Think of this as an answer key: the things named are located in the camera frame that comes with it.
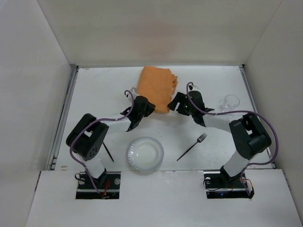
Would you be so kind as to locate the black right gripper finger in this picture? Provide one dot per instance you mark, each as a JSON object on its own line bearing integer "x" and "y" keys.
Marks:
{"x": 181, "y": 98}
{"x": 175, "y": 105}

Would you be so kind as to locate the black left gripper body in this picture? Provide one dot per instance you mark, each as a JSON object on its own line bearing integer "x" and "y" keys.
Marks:
{"x": 147, "y": 107}

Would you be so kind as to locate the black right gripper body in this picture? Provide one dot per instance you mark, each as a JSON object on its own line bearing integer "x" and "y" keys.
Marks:
{"x": 176, "y": 103}

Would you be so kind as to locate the orange cloth placemat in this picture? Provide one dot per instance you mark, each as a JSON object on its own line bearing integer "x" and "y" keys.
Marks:
{"x": 158, "y": 86}

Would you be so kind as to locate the clear plastic cup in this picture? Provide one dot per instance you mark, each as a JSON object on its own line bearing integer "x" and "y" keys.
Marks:
{"x": 230, "y": 103}

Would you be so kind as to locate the black fork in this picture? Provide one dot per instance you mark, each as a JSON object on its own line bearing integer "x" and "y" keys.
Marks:
{"x": 200, "y": 139}

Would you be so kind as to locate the white round plate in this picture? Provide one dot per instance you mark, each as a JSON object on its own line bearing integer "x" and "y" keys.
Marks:
{"x": 145, "y": 154}

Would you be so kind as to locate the black knife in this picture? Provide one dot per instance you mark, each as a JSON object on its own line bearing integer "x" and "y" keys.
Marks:
{"x": 108, "y": 152}

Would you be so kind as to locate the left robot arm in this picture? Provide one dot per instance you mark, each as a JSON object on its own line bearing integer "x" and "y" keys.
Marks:
{"x": 87, "y": 137}

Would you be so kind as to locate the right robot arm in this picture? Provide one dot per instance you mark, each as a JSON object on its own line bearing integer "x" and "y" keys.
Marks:
{"x": 249, "y": 136}

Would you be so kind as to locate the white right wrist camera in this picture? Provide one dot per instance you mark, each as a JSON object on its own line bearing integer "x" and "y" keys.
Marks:
{"x": 192, "y": 88}

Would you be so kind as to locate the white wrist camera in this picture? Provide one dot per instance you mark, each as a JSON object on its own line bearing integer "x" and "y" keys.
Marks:
{"x": 132, "y": 94}
{"x": 192, "y": 88}

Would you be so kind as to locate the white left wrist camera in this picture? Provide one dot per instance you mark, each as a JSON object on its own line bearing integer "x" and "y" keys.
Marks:
{"x": 132, "y": 94}

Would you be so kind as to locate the right aluminium frame rail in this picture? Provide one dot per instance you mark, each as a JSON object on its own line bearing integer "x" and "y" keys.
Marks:
{"x": 242, "y": 70}

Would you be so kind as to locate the aluminium frame rail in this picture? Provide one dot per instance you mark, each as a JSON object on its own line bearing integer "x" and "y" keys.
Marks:
{"x": 55, "y": 146}
{"x": 242, "y": 70}

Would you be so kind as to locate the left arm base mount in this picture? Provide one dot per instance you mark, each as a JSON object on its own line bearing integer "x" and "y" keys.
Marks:
{"x": 108, "y": 189}

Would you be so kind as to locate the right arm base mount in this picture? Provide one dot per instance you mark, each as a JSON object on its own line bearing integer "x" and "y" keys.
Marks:
{"x": 236, "y": 188}

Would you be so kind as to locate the left aluminium frame rail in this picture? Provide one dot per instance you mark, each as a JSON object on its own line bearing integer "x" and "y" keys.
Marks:
{"x": 55, "y": 146}

